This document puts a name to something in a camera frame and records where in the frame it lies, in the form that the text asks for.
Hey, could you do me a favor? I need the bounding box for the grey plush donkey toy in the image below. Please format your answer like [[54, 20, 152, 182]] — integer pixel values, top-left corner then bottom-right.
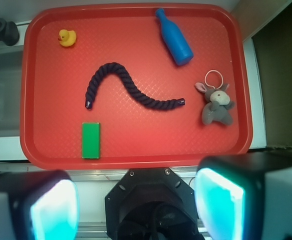
[[195, 69, 235, 126]]

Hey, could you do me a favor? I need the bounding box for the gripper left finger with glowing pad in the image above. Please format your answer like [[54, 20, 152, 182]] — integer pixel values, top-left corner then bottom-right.
[[0, 170, 79, 240]]

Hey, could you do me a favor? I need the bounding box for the yellow rubber duck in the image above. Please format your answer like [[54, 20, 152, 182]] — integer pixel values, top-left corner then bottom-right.
[[58, 29, 77, 47]]

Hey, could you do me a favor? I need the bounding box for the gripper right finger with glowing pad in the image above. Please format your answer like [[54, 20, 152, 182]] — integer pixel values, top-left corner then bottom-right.
[[194, 151, 292, 240]]

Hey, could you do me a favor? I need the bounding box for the black faucet fixture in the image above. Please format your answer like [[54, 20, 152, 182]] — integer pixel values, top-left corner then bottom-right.
[[0, 8, 20, 53]]

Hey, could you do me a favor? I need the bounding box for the blue plastic bottle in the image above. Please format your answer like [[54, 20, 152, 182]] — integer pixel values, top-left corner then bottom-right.
[[155, 8, 194, 66]]

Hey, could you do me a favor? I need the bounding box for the metal sink basin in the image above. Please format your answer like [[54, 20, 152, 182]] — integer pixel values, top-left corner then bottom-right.
[[0, 50, 22, 137]]

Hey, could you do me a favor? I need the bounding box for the green rectangular block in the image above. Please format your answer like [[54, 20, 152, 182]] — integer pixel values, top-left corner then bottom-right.
[[82, 122, 100, 159]]

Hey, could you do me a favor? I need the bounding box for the dark blue twisted rope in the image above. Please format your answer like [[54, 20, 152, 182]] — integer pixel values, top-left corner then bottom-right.
[[84, 62, 186, 111]]

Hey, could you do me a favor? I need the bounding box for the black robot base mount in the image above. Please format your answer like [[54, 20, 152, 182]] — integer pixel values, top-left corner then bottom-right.
[[105, 168, 204, 240]]

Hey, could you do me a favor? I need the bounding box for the red plastic tray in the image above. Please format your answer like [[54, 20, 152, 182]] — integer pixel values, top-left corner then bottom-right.
[[20, 3, 253, 170]]

